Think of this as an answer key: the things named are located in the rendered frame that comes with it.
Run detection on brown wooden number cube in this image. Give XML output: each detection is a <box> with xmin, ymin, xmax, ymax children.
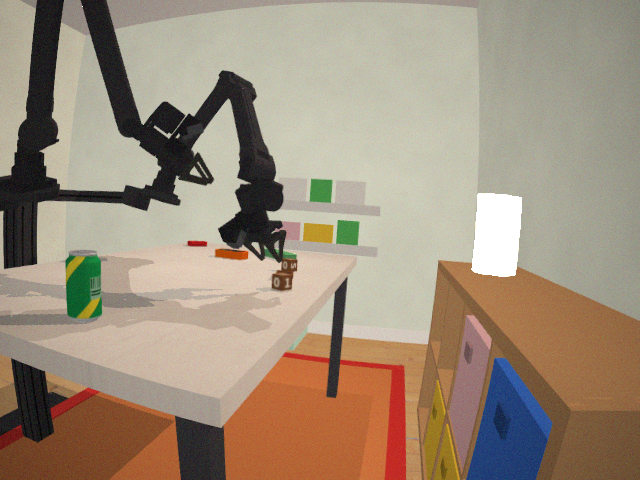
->
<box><xmin>272</xmin><ymin>273</ymin><xmax>293</xmax><ymax>291</ymax></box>
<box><xmin>281</xmin><ymin>258</ymin><xmax>298</xmax><ymax>271</ymax></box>

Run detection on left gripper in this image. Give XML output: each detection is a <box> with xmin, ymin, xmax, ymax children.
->
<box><xmin>243</xmin><ymin>211</ymin><xmax>286</xmax><ymax>263</ymax></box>

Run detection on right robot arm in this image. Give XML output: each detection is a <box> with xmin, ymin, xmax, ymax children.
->
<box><xmin>0</xmin><ymin>0</ymin><xmax>204</xmax><ymax>193</ymax></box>

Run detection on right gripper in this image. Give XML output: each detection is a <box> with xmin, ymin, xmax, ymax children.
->
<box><xmin>155</xmin><ymin>138</ymin><xmax>214</xmax><ymax>186</ymax></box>

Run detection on green soda can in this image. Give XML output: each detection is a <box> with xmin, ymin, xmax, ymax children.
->
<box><xmin>65</xmin><ymin>250</ymin><xmax>102</xmax><ymax>323</ymax></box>

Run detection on green rectangular block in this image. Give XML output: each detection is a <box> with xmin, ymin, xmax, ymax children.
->
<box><xmin>265</xmin><ymin>249</ymin><xmax>297</xmax><ymax>259</ymax></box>

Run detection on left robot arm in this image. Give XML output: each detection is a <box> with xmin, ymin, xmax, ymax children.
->
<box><xmin>145</xmin><ymin>70</ymin><xmax>284</xmax><ymax>249</ymax></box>

